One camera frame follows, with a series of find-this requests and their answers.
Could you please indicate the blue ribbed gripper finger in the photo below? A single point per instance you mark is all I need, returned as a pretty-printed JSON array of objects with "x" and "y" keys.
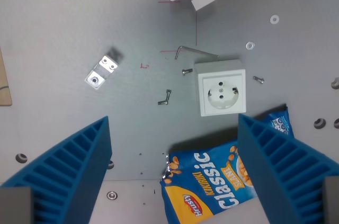
[
  {"x": 280, "y": 165},
  {"x": 76, "y": 165}
]

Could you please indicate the blue peanut snack bag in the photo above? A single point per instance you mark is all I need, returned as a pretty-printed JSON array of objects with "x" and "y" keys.
[{"x": 209, "y": 181}]

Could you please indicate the wooden board edge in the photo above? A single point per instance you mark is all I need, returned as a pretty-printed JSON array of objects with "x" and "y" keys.
[{"x": 4, "y": 86}]

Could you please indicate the silver allen key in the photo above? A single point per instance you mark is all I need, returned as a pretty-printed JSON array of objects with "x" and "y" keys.
[{"x": 194, "y": 51}]

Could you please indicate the white wall power socket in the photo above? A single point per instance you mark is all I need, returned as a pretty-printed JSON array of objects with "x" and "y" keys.
[{"x": 222, "y": 89}]

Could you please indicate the aluminium angle bracket block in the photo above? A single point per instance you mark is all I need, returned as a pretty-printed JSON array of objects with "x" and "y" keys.
[{"x": 103, "y": 68}]

